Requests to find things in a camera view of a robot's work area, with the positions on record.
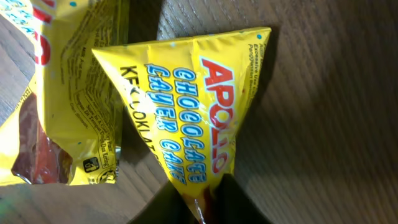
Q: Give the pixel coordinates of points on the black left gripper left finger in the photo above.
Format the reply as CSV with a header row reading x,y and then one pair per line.
x,y
166,207

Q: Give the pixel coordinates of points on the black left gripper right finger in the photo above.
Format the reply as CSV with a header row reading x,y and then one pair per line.
x,y
233,206

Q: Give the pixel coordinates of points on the yellow chocolate cake packet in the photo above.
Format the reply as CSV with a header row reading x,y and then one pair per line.
x,y
187,98
66,128

